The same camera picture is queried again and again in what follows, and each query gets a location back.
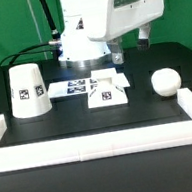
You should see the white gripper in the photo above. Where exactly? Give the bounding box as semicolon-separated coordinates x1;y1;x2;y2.
82;0;164;65

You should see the white lamp base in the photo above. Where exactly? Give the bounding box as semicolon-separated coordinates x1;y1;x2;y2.
87;68;128;109

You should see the white lamp bulb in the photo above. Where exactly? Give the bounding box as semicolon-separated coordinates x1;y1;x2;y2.
151;68;182;97

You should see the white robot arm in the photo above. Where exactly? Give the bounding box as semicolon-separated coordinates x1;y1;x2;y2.
58;0;164;68

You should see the white lamp shade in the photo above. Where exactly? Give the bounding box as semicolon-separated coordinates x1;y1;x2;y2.
9;63;52;119

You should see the white marker sheet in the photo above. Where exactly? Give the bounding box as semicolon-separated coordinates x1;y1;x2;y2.
46;70;131;101

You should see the white U-shaped fence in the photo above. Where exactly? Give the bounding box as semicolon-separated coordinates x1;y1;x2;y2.
0;88;192;173

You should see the black cable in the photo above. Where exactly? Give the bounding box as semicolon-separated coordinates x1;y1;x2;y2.
0;0;65;68

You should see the grey thin cable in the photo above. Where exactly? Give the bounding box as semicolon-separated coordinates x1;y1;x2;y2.
25;0;48;62

